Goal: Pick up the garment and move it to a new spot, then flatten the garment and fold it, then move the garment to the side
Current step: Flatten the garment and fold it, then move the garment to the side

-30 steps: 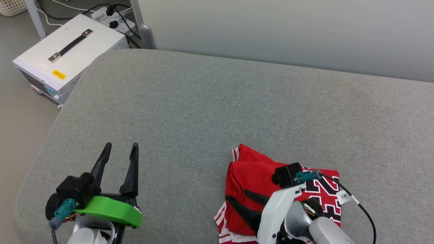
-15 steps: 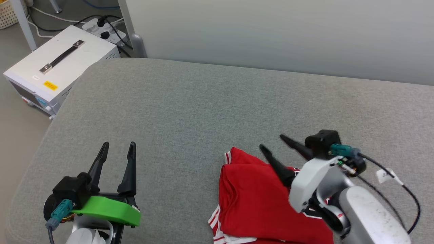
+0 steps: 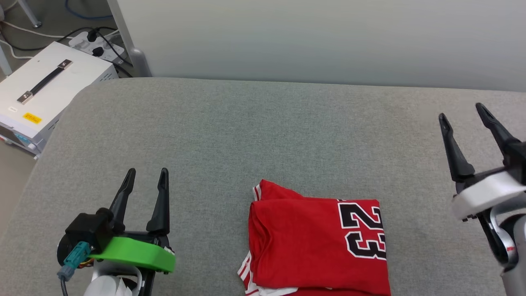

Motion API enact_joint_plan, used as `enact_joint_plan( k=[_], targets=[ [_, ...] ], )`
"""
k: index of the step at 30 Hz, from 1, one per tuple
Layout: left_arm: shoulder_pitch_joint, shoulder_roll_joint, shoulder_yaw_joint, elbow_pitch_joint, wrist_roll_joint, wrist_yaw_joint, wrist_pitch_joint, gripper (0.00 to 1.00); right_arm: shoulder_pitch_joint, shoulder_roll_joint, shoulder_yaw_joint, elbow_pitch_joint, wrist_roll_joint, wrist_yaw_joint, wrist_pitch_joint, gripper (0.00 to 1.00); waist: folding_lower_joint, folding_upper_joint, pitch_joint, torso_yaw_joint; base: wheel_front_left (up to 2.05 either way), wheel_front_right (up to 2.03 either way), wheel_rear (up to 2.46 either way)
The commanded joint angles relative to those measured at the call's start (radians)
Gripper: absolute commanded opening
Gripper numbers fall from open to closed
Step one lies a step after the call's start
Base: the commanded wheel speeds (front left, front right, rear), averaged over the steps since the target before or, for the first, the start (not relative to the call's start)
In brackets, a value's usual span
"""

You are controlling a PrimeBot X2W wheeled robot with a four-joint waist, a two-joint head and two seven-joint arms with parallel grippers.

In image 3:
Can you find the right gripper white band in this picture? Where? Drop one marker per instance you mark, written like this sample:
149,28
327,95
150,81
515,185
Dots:
485,193

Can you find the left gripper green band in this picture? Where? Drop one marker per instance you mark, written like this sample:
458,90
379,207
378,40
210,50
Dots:
131,253

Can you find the red basketball jersey white sleeves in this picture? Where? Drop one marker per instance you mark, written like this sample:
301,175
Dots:
312,242

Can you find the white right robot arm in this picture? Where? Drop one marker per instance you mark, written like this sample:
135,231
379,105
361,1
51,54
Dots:
511,250

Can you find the white power supply box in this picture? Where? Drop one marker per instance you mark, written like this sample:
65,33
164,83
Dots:
61,90

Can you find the grey metal table leg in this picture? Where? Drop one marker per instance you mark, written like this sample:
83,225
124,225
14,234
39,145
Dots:
131,45

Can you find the white power strip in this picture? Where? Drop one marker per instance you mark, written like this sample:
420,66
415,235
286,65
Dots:
102,45

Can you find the thin grey metal leg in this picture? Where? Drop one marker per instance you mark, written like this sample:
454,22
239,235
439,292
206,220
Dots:
29,12

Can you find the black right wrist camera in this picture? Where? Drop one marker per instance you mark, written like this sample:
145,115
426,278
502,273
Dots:
518,162

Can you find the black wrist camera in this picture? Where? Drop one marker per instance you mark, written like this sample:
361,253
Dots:
86,230
518,162

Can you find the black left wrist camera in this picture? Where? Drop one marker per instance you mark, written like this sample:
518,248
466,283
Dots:
86,230

